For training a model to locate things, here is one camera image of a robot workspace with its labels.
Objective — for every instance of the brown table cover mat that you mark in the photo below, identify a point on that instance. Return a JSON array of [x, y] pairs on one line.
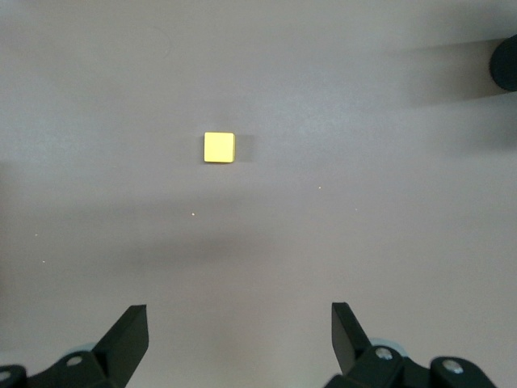
[[282, 242]]

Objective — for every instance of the black rounded object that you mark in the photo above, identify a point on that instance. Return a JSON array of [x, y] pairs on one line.
[[507, 64]]

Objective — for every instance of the yellow block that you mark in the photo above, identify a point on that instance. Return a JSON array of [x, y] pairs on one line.
[[218, 147]]

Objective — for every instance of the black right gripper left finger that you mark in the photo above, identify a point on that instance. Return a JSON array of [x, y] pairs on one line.
[[125, 339]]

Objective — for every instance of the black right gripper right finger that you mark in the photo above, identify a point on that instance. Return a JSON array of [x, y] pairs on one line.
[[349, 339]]

